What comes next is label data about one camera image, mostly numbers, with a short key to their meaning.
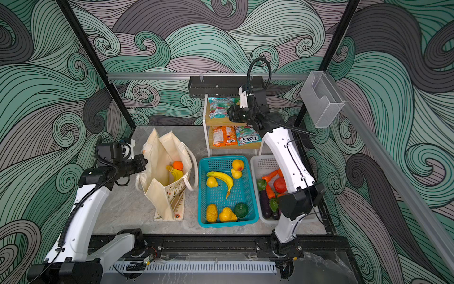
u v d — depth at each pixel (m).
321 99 0.79
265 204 0.79
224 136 0.91
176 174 0.90
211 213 0.79
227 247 0.75
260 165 0.95
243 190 0.89
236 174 0.92
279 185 0.86
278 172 0.95
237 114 0.65
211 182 0.90
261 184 0.88
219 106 0.78
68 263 0.36
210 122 0.77
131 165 0.63
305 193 0.42
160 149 0.85
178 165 0.94
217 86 0.88
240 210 0.79
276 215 0.79
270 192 0.85
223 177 0.89
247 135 0.90
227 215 0.77
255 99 0.52
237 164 0.90
